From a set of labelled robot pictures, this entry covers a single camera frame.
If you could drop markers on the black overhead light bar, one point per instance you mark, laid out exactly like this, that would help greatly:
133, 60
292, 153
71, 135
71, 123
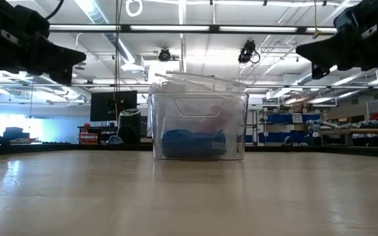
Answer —
213, 29

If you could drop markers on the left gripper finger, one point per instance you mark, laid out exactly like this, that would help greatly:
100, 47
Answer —
64, 78
54, 57

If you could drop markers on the black frame clamp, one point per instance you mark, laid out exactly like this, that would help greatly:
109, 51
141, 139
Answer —
115, 141
287, 141

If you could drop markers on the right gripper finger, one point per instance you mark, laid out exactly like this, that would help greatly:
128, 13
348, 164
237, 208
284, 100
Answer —
318, 71
323, 50

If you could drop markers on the clear plastic bin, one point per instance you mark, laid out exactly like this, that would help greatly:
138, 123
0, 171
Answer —
235, 144

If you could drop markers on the black monitor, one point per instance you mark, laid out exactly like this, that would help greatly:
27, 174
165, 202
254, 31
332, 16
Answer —
103, 105

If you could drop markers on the pink elastic bandage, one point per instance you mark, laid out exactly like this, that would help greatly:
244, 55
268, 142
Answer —
215, 119

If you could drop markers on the clear zip bag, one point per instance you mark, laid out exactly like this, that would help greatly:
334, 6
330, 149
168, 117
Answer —
208, 78

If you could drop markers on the wooden workbench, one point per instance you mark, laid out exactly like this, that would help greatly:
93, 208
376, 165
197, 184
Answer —
356, 131

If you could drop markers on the red boxes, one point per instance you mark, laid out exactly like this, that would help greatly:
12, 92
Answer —
88, 137

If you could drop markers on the shelf with blue bins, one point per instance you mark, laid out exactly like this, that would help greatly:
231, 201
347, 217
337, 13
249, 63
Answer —
287, 134

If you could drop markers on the bagged blue bandage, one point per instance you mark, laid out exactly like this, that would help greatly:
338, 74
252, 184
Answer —
189, 144

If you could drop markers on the black overhead camera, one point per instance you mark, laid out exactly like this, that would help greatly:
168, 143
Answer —
246, 52
164, 55

